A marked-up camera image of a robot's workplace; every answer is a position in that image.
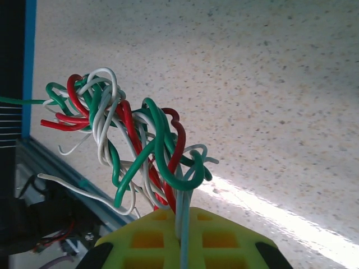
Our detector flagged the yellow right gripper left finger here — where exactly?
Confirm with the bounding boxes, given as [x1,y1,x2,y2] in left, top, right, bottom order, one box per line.
[95,209,182,269]

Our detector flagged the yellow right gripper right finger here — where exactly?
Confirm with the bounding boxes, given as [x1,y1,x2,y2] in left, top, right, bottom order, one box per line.
[188,207,277,269]

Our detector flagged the pale blue cable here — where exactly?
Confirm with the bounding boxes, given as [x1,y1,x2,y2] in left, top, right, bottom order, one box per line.
[175,144,219,269]

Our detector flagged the thick green cable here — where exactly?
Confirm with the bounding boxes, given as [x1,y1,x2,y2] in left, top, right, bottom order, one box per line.
[113,97,214,208]
[0,80,123,194]

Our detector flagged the white cable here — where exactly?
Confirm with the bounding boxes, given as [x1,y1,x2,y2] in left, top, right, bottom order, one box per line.
[37,66,176,216]

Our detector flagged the red cable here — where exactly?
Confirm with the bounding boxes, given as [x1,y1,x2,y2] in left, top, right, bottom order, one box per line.
[113,100,187,212]
[40,73,95,132]

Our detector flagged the blue table edge trim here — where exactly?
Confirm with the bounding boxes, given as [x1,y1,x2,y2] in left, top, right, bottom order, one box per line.
[21,0,38,140]

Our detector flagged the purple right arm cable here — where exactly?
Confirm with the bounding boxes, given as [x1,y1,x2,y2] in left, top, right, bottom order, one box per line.
[39,253,76,269]

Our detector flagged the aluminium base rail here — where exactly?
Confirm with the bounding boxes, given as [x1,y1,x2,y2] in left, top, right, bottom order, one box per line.
[15,136,141,235]

